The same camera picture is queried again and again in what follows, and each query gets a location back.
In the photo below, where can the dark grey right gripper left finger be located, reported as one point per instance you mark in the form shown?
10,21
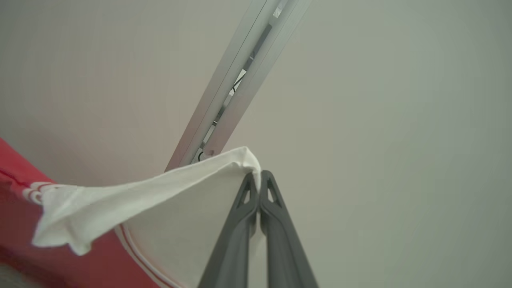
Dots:
236,240

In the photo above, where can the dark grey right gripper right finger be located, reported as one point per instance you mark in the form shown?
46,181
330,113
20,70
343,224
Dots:
284,248

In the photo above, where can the red white basketball jersey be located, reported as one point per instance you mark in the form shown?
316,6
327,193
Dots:
180,224

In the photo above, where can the grey metal partition post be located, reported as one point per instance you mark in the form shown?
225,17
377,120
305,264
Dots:
238,52

